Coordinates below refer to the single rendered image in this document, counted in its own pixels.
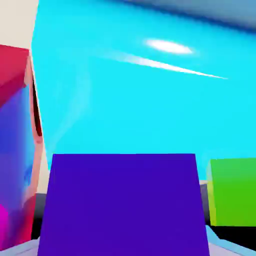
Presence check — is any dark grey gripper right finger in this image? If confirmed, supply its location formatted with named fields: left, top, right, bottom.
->
left=199, top=183, right=256, bottom=256

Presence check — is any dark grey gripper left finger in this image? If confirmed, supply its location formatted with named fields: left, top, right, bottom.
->
left=0, top=192, right=48, bottom=256

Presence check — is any small purple cube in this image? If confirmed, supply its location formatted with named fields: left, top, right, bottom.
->
left=36, top=153, right=211, bottom=256

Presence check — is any small green cube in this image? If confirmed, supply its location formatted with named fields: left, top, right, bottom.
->
left=206, top=157, right=256, bottom=228

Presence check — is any large cyan box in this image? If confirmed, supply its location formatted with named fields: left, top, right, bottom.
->
left=30, top=0, right=256, bottom=182

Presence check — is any large red box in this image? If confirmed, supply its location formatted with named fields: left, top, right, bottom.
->
left=0, top=44, right=44, bottom=252

